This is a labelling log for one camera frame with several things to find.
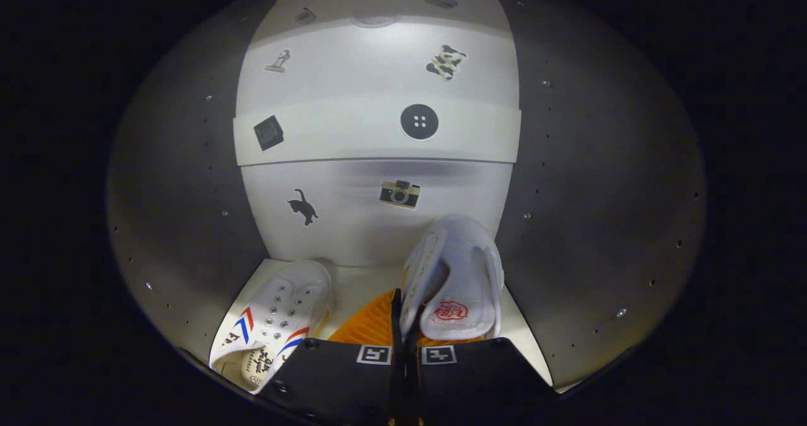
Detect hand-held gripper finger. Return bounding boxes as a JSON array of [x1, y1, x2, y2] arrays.
[[403, 322, 559, 426], [262, 289, 404, 426]]

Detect white shoe with red logo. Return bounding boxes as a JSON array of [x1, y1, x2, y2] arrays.
[[399, 215, 505, 345]]

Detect white shoe with striped sides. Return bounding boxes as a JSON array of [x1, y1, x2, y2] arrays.
[[209, 260, 334, 394]]

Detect dark grey shoe cabinet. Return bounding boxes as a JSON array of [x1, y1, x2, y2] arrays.
[[107, 0, 707, 395]]

